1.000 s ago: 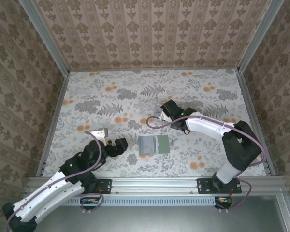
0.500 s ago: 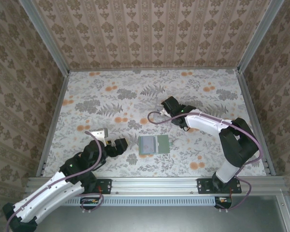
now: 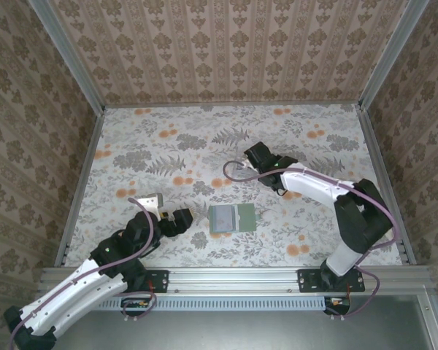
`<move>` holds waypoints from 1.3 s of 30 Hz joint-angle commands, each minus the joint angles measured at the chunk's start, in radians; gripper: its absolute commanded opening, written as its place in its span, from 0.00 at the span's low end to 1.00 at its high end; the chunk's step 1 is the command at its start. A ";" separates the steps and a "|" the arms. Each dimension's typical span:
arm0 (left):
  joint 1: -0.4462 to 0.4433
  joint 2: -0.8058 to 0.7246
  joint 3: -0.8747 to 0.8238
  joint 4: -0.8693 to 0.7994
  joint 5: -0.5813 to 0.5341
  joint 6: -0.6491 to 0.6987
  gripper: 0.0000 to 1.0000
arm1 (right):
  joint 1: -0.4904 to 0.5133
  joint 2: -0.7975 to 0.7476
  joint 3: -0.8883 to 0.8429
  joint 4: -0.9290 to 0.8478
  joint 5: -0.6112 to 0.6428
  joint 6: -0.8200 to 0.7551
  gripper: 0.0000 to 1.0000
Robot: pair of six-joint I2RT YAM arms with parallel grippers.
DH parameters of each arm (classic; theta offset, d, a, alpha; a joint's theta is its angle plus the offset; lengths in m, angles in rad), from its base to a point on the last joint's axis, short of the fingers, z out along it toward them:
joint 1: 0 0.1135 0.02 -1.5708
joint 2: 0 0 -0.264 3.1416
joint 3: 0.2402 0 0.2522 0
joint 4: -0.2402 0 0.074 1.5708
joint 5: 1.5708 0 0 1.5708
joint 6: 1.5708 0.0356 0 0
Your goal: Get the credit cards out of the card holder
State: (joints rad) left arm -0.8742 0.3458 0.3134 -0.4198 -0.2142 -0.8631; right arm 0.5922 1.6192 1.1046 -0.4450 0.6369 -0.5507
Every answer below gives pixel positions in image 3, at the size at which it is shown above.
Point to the green card holder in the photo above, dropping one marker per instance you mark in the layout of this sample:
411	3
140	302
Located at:
246	218

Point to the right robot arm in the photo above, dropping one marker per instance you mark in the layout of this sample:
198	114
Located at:
314	186

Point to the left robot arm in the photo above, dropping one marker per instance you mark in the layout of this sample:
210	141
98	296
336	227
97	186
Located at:
76	291

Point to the floral patterned table cover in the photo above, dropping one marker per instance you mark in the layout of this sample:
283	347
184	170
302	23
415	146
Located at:
241	248

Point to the grey sheet metal panel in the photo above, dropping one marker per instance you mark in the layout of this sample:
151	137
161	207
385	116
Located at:
222	331

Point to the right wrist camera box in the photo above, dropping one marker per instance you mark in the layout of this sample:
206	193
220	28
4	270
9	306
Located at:
245	162

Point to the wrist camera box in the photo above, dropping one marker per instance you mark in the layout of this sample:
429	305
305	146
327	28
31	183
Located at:
151	202
245	162

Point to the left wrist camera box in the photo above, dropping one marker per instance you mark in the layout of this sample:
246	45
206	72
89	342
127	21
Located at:
151	202

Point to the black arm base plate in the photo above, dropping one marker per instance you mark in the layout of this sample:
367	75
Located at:
160	280
308	280

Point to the thin aluminium edge rail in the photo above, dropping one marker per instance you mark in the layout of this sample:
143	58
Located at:
233	105

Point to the long aluminium mounting rail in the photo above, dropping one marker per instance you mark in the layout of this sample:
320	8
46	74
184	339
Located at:
233	280

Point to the aluminium side rail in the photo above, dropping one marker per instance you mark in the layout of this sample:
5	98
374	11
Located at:
82	182
385	164

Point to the aluminium corner post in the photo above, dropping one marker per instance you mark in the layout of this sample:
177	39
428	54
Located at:
71	54
390	54

